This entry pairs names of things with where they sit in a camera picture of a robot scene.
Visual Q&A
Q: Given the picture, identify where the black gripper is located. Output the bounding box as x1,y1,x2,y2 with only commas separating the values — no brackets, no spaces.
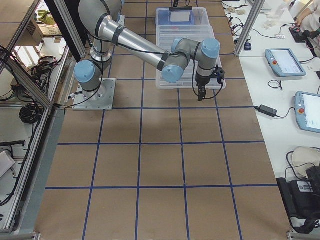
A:
195,73,211,101

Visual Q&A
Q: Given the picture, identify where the clear ribbed box lid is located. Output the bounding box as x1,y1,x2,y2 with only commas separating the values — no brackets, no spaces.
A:
155,24,215,90

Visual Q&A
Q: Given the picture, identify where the clear plastic storage box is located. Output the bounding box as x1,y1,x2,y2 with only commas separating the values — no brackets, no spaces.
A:
155,7,210,27

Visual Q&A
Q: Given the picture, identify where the black power adapter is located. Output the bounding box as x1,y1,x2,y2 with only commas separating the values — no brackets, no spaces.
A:
254,104,277,118

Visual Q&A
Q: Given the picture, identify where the upper blue teach pendant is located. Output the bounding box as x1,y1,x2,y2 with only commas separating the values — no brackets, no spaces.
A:
264,48,307,77

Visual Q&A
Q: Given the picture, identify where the blue teach pendant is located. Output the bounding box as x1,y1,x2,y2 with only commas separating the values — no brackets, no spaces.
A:
264,48,307,77
294,91,320,133

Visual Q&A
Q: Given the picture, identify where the lower blue teach pendant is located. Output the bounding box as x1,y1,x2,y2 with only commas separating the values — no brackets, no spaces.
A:
294,91,320,133

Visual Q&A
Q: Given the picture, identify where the beige cap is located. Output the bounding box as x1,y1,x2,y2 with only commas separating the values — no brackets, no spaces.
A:
292,146,320,178

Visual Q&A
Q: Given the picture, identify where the black device on table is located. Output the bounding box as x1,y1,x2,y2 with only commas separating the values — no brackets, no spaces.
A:
276,166,320,234

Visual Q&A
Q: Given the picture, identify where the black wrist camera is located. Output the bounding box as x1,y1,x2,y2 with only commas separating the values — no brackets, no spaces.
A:
215,65,225,85

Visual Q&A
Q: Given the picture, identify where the small coiled black cable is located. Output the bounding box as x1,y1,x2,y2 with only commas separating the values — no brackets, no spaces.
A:
268,79,284,90

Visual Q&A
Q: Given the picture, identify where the aluminium frame post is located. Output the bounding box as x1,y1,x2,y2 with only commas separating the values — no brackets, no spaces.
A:
234,0,265,57

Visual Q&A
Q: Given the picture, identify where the black cable bundle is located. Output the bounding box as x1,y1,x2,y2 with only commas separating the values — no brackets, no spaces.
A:
19,102,43,125

